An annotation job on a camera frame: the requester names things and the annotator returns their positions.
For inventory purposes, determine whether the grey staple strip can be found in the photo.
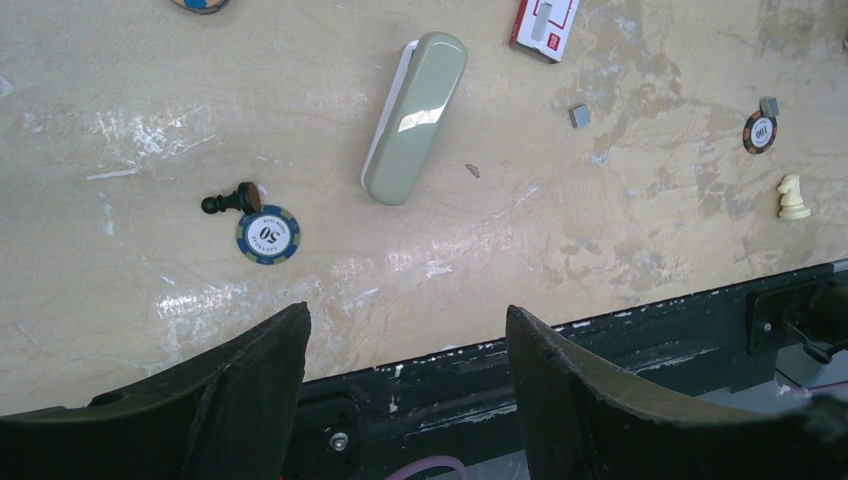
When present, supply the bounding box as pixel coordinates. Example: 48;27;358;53
759;97;780;118
569;104;591;129

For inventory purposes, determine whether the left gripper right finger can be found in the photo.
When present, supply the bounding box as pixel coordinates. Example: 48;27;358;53
505;306;847;479

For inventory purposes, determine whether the cream chess piece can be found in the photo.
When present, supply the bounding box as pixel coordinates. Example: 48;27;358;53
777;174;811;220

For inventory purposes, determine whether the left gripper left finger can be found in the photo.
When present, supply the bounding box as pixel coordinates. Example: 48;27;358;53
1;303;311;479

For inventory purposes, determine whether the black chess piece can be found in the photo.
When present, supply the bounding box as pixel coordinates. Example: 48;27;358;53
201;182;262;215

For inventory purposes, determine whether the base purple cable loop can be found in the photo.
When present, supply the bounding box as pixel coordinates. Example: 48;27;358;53
384;455;469;480

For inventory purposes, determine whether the black white poker chip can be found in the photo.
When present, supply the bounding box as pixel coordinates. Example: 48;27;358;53
235;205;301;265

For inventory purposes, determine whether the red staple box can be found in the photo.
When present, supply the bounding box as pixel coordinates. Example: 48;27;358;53
509;0;581;64

